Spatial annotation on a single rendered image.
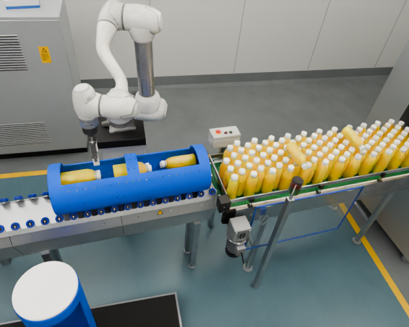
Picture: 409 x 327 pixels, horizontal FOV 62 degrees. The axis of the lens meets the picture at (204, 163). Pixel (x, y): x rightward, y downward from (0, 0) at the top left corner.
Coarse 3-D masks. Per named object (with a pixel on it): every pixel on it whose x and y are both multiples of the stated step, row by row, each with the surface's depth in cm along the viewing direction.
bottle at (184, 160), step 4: (172, 156) 205; (176, 156) 205; (180, 156) 205; (184, 156) 205; (188, 156) 206; (192, 156) 206; (164, 160) 204; (168, 160) 203; (172, 160) 203; (176, 160) 203; (180, 160) 204; (184, 160) 204; (188, 160) 205; (192, 160) 205; (168, 164) 203; (172, 164) 203; (176, 164) 203; (180, 164) 204; (184, 164) 205; (188, 164) 206; (192, 164) 207
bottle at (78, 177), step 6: (66, 174) 183; (72, 174) 183; (78, 174) 183; (84, 174) 183; (90, 174) 184; (96, 174) 187; (66, 180) 180; (72, 180) 181; (78, 180) 182; (84, 180) 183; (90, 180) 184
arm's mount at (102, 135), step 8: (104, 120) 237; (136, 120) 240; (104, 128) 232; (136, 128) 234; (144, 128) 235; (96, 136) 226; (104, 136) 226; (112, 136) 227; (120, 136) 227; (128, 136) 228; (136, 136) 229; (144, 136) 229; (104, 144) 224; (112, 144) 226; (120, 144) 227; (128, 144) 229; (136, 144) 230; (144, 144) 232
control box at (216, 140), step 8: (216, 128) 236; (224, 128) 237; (232, 128) 237; (208, 136) 239; (216, 136) 230; (224, 136) 231; (232, 136) 233; (216, 144) 233; (224, 144) 236; (232, 144) 238
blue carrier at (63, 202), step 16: (112, 160) 202; (128, 160) 188; (144, 160) 210; (160, 160) 214; (208, 160) 196; (48, 176) 175; (112, 176) 208; (128, 176) 184; (144, 176) 186; (160, 176) 188; (176, 176) 191; (192, 176) 193; (208, 176) 197; (64, 192) 175; (80, 192) 177; (96, 192) 180; (112, 192) 182; (128, 192) 185; (144, 192) 189; (160, 192) 192; (176, 192) 197; (64, 208) 179; (80, 208) 183; (96, 208) 189
